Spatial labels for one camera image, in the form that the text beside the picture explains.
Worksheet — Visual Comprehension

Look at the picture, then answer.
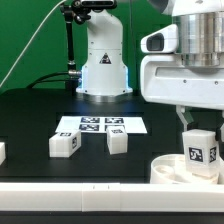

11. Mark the black cable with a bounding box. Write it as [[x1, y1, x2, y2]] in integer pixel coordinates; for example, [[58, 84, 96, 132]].
[[26, 71, 82, 90]]

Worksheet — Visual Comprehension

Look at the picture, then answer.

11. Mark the white left border rail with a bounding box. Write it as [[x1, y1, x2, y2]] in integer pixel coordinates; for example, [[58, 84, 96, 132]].
[[0, 142, 6, 165]]

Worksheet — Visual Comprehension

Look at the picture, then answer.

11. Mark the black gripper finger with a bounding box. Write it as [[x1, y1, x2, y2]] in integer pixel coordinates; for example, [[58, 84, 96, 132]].
[[216, 111, 224, 142]]

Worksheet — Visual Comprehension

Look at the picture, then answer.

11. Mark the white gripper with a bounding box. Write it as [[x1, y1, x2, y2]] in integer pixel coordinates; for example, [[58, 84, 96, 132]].
[[140, 24, 224, 131]]

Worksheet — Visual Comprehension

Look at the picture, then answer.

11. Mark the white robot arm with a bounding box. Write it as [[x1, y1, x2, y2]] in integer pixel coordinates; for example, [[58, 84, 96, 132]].
[[140, 0, 224, 141]]

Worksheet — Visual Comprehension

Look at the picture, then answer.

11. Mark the black camera on stand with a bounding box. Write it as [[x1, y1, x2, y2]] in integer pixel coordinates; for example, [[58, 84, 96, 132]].
[[81, 0, 117, 9]]

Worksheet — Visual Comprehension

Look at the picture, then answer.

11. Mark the paper sheet with markers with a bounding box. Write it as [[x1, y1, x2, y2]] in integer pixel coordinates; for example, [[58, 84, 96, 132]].
[[56, 116, 147, 134]]

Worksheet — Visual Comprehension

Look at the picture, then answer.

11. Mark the white front border rail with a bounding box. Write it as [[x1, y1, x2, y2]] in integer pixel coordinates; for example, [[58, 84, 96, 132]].
[[0, 183, 224, 212]]

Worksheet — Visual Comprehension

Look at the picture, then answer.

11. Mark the white border rail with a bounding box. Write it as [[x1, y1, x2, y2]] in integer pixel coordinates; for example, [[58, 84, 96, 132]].
[[0, 142, 6, 165], [0, 183, 224, 212]]

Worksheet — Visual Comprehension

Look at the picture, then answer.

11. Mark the white round stool seat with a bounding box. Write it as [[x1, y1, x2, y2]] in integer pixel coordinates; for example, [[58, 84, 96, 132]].
[[149, 154, 224, 185]]

